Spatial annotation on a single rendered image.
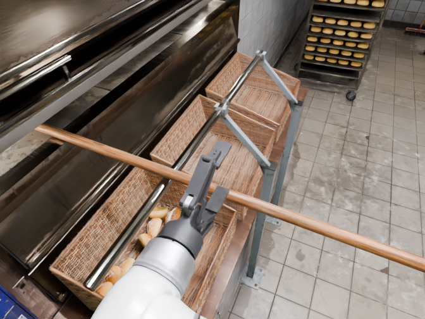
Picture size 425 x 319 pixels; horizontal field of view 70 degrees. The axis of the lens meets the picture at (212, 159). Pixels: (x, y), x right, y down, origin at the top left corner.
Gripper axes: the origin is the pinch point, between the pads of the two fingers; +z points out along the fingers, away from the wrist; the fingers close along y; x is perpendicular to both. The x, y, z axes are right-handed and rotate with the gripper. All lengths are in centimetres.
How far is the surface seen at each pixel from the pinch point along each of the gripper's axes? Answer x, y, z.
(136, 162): -27.8, 13.8, 5.2
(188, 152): -18.2, 16.8, 17.7
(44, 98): -40.8, -9.3, -4.1
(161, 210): -40, 69, 26
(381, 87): 65, 134, 312
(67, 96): -40.3, -6.7, 1.3
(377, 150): 68, 134, 197
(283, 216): 14.2, 14.1, 4.8
